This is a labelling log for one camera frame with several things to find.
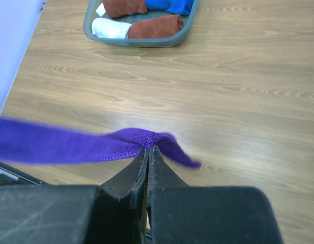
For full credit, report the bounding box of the blue rolled towel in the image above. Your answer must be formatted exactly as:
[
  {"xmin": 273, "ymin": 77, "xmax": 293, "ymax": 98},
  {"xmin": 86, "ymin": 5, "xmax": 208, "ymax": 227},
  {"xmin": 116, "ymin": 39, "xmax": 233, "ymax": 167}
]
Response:
[{"xmin": 145, "ymin": 0, "xmax": 194, "ymax": 16}]

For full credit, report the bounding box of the teal plastic bin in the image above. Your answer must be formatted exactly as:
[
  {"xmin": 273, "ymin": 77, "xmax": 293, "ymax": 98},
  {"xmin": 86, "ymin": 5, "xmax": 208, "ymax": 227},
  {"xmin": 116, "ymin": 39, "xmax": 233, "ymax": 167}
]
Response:
[{"xmin": 83, "ymin": 0, "xmax": 200, "ymax": 48}]

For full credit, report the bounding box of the upper brown rolled towel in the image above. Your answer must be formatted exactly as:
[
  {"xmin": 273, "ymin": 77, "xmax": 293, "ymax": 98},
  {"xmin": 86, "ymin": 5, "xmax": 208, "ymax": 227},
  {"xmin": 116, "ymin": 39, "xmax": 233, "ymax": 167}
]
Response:
[{"xmin": 102, "ymin": 0, "xmax": 148, "ymax": 18}]

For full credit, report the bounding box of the lower brown rolled towel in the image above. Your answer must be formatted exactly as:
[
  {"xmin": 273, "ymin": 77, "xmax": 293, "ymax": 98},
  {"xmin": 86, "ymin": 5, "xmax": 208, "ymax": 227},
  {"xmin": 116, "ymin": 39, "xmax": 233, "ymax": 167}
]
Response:
[{"xmin": 127, "ymin": 15, "xmax": 184, "ymax": 39}]

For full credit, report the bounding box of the brown rolled towel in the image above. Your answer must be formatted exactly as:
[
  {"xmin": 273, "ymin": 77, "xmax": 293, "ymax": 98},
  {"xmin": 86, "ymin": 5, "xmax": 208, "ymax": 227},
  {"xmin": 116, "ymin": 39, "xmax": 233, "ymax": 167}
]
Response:
[
  {"xmin": 127, "ymin": 15, "xmax": 184, "ymax": 39},
  {"xmin": 102, "ymin": 0, "xmax": 148, "ymax": 18}
]

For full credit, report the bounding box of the white rolled towel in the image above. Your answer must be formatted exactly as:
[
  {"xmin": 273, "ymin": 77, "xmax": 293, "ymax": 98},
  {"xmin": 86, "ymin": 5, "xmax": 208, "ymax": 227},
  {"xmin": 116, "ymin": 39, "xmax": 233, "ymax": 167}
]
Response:
[{"xmin": 92, "ymin": 17, "xmax": 132, "ymax": 39}]

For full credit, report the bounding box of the purple towel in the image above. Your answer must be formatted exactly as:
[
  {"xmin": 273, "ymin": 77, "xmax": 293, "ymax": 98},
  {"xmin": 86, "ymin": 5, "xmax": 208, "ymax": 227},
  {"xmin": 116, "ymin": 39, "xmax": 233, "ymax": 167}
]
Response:
[{"xmin": 0, "ymin": 117, "xmax": 201, "ymax": 169}]

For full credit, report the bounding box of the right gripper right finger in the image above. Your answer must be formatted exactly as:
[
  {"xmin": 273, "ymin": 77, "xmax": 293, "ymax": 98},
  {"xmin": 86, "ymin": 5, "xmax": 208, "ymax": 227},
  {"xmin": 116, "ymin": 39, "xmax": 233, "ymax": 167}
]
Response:
[{"xmin": 147, "ymin": 146, "xmax": 283, "ymax": 243}]

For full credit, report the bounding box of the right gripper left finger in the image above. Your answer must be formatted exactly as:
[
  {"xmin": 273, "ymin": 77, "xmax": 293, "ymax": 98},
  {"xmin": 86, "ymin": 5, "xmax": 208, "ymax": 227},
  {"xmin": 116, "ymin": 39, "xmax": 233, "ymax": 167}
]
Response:
[{"xmin": 0, "ymin": 149, "xmax": 149, "ymax": 243}]

